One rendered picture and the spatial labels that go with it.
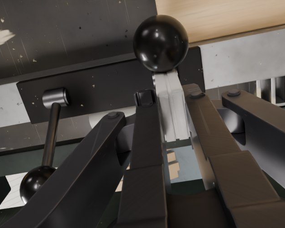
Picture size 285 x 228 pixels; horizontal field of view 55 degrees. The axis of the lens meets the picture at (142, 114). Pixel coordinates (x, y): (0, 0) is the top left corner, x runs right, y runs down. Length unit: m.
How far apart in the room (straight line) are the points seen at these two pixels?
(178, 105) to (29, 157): 0.37
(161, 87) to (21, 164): 0.38
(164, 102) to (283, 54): 0.20
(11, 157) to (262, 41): 0.40
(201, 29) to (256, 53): 0.06
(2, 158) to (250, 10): 0.42
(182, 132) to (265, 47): 0.18
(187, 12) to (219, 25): 0.04
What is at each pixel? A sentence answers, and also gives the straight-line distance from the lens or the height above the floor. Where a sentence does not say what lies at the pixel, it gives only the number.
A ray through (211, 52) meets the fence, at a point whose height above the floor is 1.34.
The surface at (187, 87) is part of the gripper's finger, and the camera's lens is 0.18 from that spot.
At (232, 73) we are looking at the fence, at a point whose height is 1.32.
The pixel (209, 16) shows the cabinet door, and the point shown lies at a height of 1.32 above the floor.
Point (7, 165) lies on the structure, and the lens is 0.52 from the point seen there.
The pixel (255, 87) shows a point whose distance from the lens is 0.34.
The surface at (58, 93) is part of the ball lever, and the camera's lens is 0.30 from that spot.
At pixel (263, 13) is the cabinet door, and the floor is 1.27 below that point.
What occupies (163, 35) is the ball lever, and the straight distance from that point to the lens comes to 0.18.
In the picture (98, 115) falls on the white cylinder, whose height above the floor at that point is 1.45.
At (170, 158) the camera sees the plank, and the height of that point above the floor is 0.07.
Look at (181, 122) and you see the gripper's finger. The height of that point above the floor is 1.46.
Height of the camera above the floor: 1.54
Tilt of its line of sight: 25 degrees down
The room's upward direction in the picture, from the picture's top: 113 degrees counter-clockwise
